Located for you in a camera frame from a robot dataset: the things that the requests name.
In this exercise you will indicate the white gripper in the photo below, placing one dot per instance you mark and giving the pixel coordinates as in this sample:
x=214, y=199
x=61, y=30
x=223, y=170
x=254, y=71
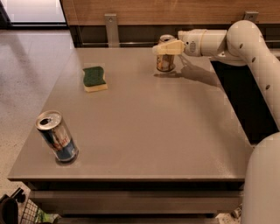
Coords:
x=191, y=41

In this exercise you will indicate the green yellow sponge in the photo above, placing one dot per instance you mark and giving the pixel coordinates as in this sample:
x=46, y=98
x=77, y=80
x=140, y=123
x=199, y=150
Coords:
x=94, y=79

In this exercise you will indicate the left metal bracket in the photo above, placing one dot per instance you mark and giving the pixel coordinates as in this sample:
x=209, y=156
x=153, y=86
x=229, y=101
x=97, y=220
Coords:
x=112, y=30

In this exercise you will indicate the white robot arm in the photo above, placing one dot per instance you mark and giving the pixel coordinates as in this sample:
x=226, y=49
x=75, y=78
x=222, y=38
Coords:
x=242, y=44

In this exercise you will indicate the wire basket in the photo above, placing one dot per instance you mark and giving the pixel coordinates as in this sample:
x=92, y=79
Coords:
x=32, y=214

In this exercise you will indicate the grey drawer cabinet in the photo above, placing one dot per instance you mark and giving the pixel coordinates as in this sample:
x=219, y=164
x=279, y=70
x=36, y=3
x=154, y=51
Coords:
x=140, y=199

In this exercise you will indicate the orange soda can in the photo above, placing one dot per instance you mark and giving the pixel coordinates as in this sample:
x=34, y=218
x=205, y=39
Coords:
x=165, y=62

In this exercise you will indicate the black white striped tool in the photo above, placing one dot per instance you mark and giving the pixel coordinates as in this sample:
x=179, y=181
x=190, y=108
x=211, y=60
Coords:
x=237, y=213

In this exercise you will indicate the black object bottom left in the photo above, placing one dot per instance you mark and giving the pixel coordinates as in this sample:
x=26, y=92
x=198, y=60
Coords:
x=9, y=207

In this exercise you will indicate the right metal bracket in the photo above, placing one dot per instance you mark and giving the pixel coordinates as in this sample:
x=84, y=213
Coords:
x=251, y=16

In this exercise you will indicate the redbull can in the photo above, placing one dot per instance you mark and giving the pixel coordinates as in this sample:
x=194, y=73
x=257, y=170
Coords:
x=51, y=126

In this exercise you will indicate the metal bracket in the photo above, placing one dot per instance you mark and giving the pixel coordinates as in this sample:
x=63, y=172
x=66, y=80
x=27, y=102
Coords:
x=112, y=30
x=251, y=16

